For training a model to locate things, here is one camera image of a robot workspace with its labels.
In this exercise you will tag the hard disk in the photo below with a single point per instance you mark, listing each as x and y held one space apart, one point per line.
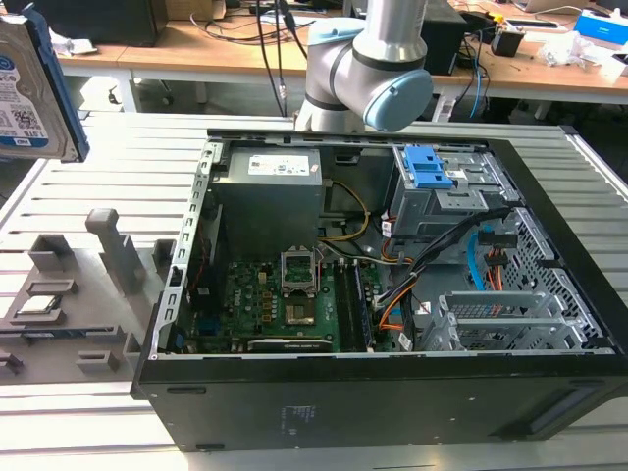
19 98

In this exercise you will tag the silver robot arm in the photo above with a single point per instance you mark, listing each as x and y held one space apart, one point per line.
373 54

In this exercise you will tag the blue drive bay latch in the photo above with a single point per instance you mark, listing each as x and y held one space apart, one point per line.
424 169

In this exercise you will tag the blue and white box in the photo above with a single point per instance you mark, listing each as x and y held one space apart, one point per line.
598 23

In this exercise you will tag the green motherboard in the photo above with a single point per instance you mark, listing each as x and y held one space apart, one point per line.
245 294

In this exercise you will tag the silver CPU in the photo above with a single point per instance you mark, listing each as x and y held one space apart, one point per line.
39 304

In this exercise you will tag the cardboard box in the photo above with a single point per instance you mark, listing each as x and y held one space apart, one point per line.
196 10

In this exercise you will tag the large black box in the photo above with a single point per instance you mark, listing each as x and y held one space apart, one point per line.
103 22

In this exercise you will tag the wooden desk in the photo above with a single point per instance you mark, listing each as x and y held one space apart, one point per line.
196 49
539 81

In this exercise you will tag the black PC case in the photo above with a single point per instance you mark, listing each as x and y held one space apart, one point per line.
343 407

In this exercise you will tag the RAM stick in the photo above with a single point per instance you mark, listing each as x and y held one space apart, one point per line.
39 335

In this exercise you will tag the black graphics card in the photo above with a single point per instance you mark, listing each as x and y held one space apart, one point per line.
289 344

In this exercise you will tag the grey disk bay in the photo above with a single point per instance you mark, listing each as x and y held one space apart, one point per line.
490 333

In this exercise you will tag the black speaker box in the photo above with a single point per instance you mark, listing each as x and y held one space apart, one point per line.
444 41

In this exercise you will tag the white plastic wrap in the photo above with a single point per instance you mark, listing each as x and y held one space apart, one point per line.
571 49

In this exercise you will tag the grey power supply unit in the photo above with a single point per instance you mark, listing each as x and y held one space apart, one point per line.
265 206

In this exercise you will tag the black RAM slot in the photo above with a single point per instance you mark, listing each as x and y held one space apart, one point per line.
345 309
363 309

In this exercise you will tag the grey drive cage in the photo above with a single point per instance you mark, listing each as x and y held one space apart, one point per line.
427 211

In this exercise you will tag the black power connector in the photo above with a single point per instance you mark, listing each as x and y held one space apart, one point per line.
499 239

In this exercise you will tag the grey parts rack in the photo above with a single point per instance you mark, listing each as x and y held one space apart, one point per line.
98 304

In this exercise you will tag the small black box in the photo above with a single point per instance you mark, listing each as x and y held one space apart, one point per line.
507 43

